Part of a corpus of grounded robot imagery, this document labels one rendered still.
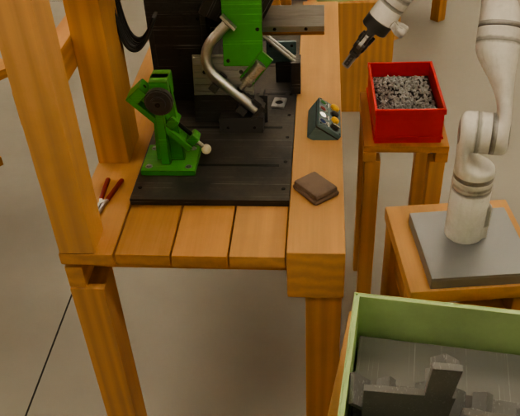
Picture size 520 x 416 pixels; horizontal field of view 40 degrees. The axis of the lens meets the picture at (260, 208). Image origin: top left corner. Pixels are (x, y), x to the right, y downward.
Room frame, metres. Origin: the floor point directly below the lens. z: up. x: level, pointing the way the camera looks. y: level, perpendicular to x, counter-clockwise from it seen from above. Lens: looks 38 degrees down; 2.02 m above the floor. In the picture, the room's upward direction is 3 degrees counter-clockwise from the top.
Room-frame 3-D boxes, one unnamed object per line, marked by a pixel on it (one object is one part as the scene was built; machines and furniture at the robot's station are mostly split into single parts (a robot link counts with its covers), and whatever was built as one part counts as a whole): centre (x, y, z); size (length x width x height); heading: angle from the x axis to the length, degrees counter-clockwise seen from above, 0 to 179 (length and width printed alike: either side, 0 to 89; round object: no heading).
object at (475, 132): (1.30, -0.49, 1.13); 0.09 x 0.09 x 0.17; 74
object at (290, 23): (2.08, -0.04, 1.11); 0.39 x 0.16 x 0.03; 84
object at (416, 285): (1.30, -0.49, 0.83); 0.32 x 0.32 x 0.04; 1
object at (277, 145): (2.01, 0.07, 0.89); 1.10 x 0.42 x 0.02; 174
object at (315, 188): (1.48, -0.15, 0.91); 0.10 x 0.08 x 0.03; 33
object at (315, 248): (1.98, -0.21, 0.82); 1.50 x 0.14 x 0.15; 174
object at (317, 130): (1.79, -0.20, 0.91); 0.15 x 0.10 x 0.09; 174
